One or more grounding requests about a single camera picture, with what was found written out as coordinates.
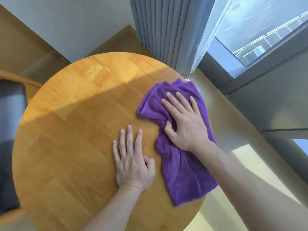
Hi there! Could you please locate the person's left hand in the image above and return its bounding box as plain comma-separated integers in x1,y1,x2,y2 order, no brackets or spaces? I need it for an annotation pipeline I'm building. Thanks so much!
112,125,156,192

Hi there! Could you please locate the person's right hand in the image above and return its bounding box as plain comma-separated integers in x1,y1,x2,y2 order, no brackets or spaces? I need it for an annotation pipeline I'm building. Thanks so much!
160,91,210,152

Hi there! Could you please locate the person's right forearm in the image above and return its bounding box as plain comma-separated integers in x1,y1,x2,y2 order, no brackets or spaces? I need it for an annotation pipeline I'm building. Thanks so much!
192,141,308,231

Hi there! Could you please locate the purple microfibre cloth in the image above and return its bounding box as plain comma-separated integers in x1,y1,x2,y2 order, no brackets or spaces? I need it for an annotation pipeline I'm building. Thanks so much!
137,78,219,207

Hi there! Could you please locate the wooden chair with black seat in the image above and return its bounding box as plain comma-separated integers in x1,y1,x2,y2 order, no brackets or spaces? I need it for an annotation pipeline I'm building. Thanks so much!
0,68,44,227

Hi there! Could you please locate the grey pleated curtain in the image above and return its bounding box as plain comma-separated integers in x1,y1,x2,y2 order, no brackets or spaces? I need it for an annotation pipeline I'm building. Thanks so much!
129,0,235,80

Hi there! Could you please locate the large glass window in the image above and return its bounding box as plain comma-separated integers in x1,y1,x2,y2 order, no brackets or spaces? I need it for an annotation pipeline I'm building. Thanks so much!
197,0,308,185

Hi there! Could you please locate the person's left forearm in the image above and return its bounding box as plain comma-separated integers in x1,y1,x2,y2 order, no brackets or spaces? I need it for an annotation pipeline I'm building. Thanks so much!
81,185,142,231

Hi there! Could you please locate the round wooden table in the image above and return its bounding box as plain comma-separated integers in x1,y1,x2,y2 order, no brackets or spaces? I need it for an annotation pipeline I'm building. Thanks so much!
12,51,213,231

